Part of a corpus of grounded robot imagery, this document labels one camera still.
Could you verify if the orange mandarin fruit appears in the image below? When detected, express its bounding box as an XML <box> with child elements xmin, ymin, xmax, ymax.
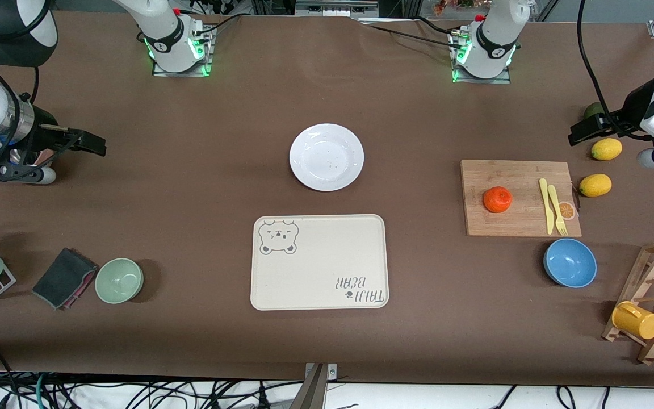
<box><xmin>483</xmin><ymin>186</ymin><xmax>513</xmax><ymax>214</ymax></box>

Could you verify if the white round plate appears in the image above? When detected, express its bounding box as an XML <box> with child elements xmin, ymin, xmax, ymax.
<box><xmin>289</xmin><ymin>123</ymin><xmax>365</xmax><ymax>192</ymax></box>

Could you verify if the pink plate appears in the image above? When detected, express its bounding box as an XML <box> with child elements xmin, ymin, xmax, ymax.
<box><xmin>0</xmin><ymin>149</ymin><xmax>55</xmax><ymax>183</ymax></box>

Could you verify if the yellow lemon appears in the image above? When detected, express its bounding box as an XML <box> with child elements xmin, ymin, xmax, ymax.
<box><xmin>591</xmin><ymin>138</ymin><xmax>623</xmax><ymax>161</ymax></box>
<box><xmin>579</xmin><ymin>174</ymin><xmax>613</xmax><ymax>198</ymax></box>

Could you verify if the yellow plastic fork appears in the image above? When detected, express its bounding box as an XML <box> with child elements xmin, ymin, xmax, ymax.
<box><xmin>548</xmin><ymin>184</ymin><xmax>568</xmax><ymax>236</ymax></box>

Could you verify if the yellow plastic knife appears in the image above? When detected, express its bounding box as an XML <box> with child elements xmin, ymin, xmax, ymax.
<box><xmin>539</xmin><ymin>178</ymin><xmax>555</xmax><ymax>235</ymax></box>

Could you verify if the wooden cutting board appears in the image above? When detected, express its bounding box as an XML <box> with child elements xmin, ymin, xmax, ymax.
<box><xmin>460</xmin><ymin>160</ymin><xmax>582</xmax><ymax>237</ymax></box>

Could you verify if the blue bowl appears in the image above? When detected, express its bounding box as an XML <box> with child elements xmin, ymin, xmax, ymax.
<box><xmin>543</xmin><ymin>238</ymin><xmax>598</xmax><ymax>289</ymax></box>

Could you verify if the dark grey folded cloth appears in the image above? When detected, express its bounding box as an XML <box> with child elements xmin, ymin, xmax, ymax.
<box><xmin>32</xmin><ymin>247</ymin><xmax>98</xmax><ymax>309</ymax></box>

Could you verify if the pale green bowl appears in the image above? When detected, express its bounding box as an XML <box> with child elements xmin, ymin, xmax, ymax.
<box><xmin>95</xmin><ymin>258</ymin><xmax>144</xmax><ymax>304</ymax></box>

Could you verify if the pink folded cloth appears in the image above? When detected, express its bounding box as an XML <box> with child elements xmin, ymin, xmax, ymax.
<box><xmin>60</xmin><ymin>268</ymin><xmax>99</xmax><ymax>311</ymax></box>

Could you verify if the yellow mug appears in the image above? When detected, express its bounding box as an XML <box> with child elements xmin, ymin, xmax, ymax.
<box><xmin>611</xmin><ymin>301</ymin><xmax>654</xmax><ymax>340</ymax></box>

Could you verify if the beige bear print tray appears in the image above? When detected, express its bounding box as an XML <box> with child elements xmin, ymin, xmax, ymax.
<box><xmin>250</xmin><ymin>214</ymin><xmax>389</xmax><ymax>311</ymax></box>

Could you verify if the dark metal pole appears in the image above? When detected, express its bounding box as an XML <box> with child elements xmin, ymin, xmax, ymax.
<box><xmin>288</xmin><ymin>364</ymin><xmax>328</xmax><ymax>409</ymax></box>

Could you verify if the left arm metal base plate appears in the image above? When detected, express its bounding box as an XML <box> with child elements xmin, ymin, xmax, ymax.
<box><xmin>451</xmin><ymin>28</ymin><xmax>512</xmax><ymax>85</ymax></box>

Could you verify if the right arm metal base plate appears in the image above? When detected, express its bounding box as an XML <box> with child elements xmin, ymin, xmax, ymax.
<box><xmin>151</xmin><ymin>26</ymin><xmax>214</xmax><ymax>77</ymax></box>

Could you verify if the right arm base black cable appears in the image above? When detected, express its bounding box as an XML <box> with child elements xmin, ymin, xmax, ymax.
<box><xmin>191</xmin><ymin>12</ymin><xmax>244</xmax><ymax>36</ymax></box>

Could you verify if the arm base black cable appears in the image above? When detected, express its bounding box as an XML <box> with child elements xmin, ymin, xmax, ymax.
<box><xmin>361</xmin><ymin>23</ymin><xmax>464</xmax><ymax>47</ymax></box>
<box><xmin>191</xmin><ymin>12</ymin><xmax>244</xmax><ymax>36</ymax></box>

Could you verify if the left arm base black cable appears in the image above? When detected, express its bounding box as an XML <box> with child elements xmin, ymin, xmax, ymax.
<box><xmin>361</xmin><ymin>23</ymin><xmax>464</xmax><ymax>47</ymax></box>

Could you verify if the green cable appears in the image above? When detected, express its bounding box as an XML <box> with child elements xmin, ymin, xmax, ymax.
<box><xmin>36</xmin><ymin>372</ymin><xmax>51</xmax><ymax>409</ymax></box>

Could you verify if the aluminium frame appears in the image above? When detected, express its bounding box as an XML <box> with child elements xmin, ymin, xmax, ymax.
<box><xmin>296</xmin><ymin>0</ymin><xmax>379</xmax><ymax>18</ymax></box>

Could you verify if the silver metal bracket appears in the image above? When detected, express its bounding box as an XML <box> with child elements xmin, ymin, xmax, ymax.
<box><xmin>304</xmin><ymin>364</ymin><xmax>338</xmax><ymax>382</ymax></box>

